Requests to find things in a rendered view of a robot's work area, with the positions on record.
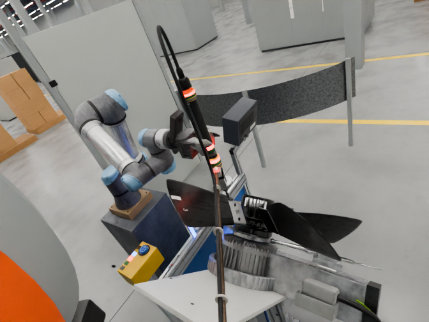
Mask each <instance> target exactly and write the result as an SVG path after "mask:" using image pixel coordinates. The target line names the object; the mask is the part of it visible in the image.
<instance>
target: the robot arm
mask: <svg viewBox="0 0 429 322"><path fill-rule="evenodd" d="M127 109H128V104H127V103H126V101H125V100H124V98H123V97H122V96H121V95H120V94H119V93H118V92H117V91H116V90H115V89H108V90H106V91H104V92H102V93H100V94H99V95H96V96H95V97H93V98H91V99H89V100H87V101H85V102H83V103H81V104H80V105H79V106H78V108H77V110H76V112H75V126H76V128H77V131H78V132H79V134H80V135H81V136H83V138H85V139H89V140H90V141H91V142H92V144H93V145H94V146H95V147H96V148H97V149H98V150H99V151H100V152H101V153H102V154H103V156H104V157H105V158H106V159H107V160H108V161H109V162H110V163H111V164H112V165H110V166H108V167H107V168H106V169H105V170H104V171H103V172H102V175H101V179H102V182H103V184H104V185H105V186H106V187H107V188H108V190H109V191H110V193H111V194H112V195H113V197H114V200H115V204H116V206H117V208H118V209H119V210H127V209H129V208H131V207H133V206H135V205H136V204H137V203H138V202H139V201H140V198H141V193H140V192H139V189H140V188H142V187H143V186H144V185H145V184H146V183H147V182H149V181H150V180H152V179H153V178H154V177H156V176H157V175H159V174H160V173H162V174H168V173H171V172H173V171H174V170H175V168H176V162H175V160H174V157H173V155H172V153H171V152H170V150H172V152H173V154H177V153H178V152H180V154H181V156H182V158H187V159H193V158H194V157H195V156H196V155H197V154H198V153H200V155H202V156H204V153H203V150H202V148H201V146H200V143H199V140H198V139H197V136H196V133H195V131H194V129H193V128H187V129H185V130H184V131H183V116H184V112H183V111H180V110H179V109H178V110H177V111H176V112H174V113H173V114H172V115H171V116H170V129H157V128H145V129H143V130H141V131H140V132H139V134H138V142H139V144H140V145H141V146H143V147H145V148H147V149H148V150H149V152H150V154H151V157H149V158H147V156H146V154H145V153H144V152H143V151H140V150H139V149H137V147H136V145H135V142H134V140H133V137H132V135H131V133H130V130H129V128H128V125H127V124H126V121H125V119H126V113H125V111H127ZM102 124H104V125H106V126H108V127H109V130H110V132H111V134H112V136H113V137H112V136H111V135H110V134H109V133H108V132H107V131H106V130H105V129H104V128H103V125H102ZM207 129H208V131H209V134H210V136H211V140H212V142H213V143H212V142H210V141H209V140H207V139H202V142H203V144H204V146H210V145H212V144H214V145H215V137H220V134H219V133H218V132H215V131H214V130H211V129H209V128H207Z"/></svg>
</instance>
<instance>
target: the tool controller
mask: <svg viewBox="0 0 429 322"><path fill-rule="evenodd" d="M222 125H223V140H224V142H226V143H229V144H232V145H235V146H240V144H241V143H242V142H243V141H245V140H246V137H249V133H250V132H251V131H252V130H253V129H254V128H255V126H256V125H257V100H252V99H249V98H244V97H242V98H241V99H240V100H239V101H238V102H237V103H236V104H235V105H234V106H233V107H232V108H231V109H230V110H229V111H228V112H227V113H226V114H225V115H224V116H223V117H222Z"/></svg>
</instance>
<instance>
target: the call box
mask: <svg viewBox="0 0 429 322"><path fill-rule="evenodd" d="M143 245H147V247H148V251H147V252H146V253H145V254H141V253H140V252H139V250H138V249H135V251H134V252H136V253H137V254H136V255H135V256H133V255H132V254H131V255H130V256H131V257H133V259H132V260H131V261H129V260H128V259H127V260H126V261H129V263H128V264H127V266H126V265H124V263H125V262H124V263H123V264H122V265H123V266H125V268H124V269H123V270H120V269H118V270H117V271H118V272H119V274H120V275H121V276H122V277H123V278H124V279H125V281H127V282H128V283H129V284H131V285H133V286H134V284H139V283H143V282H148V280H149V279H150V278H151V277H152V275H153V274H154V273H155V271H156V270H157V269H158V267H159V266H160V265H161V264H162V263H163V261H164V258H163V256H162V255H161V253H160V252H159V250H158V249H157V248H156V247H154V246H152V245H150V244H148V243H145V242H142V243H141V244H140V246H141V247H142V246H143Z"/></svg>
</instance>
